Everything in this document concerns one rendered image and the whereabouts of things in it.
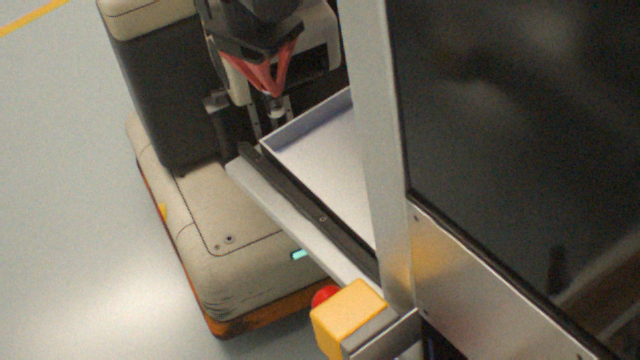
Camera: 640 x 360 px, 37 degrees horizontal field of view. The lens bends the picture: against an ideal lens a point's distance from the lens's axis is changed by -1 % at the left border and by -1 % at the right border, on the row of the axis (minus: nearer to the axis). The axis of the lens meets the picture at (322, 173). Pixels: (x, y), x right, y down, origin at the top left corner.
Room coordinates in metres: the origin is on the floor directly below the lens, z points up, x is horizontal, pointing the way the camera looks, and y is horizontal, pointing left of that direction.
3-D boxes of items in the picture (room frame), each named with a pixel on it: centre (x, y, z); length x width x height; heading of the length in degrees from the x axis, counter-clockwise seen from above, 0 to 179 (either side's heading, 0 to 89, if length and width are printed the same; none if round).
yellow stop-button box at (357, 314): (0.60, 0.00, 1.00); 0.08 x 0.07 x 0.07; 29
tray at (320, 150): (0.92, -0.11, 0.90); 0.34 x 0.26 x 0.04; 28
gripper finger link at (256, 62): (0.86, 0.04, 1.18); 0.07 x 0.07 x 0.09; 42
